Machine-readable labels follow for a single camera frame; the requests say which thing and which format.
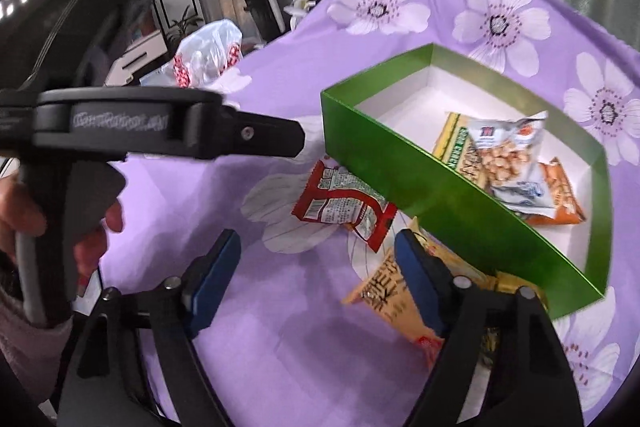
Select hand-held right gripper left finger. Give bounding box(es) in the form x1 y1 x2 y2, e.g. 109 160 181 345
55 229 242 427

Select yellow snack packet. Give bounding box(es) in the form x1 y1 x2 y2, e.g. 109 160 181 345
341 218 491 360

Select person's left forearm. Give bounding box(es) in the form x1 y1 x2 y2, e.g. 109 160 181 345
0 267 76 360

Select person's left hand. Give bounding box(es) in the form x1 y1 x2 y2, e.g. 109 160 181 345
0 174 124 280

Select white red plastic bag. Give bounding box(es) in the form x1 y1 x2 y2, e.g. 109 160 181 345
172 19 244 88

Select red snack packet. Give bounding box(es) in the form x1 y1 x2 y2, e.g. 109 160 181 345
291 160 398 254

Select white blue peanut packet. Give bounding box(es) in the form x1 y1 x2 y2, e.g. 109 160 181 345
467 111 558 208

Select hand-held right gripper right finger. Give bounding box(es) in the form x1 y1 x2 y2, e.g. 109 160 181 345
394 229 583 427

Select gold brown snack packet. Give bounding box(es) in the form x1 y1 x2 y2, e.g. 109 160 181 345
477 272 548 370

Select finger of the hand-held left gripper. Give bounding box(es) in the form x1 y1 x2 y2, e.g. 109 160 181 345
225 109 306 158

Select green cardboard box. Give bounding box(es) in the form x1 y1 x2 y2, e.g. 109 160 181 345
320 44 613 320

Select white cabinet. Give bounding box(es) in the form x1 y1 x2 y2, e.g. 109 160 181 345
102 29 173 85

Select tan cracker packet green stripe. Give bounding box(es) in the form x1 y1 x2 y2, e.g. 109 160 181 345
432 112 501 192

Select purple floral bed sheet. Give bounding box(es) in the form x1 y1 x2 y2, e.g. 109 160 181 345
65 0 640 427

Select green potted plant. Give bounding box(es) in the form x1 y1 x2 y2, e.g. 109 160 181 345
166 6 205 52

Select orange snack packet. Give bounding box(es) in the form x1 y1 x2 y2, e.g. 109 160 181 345
525 157 587 226

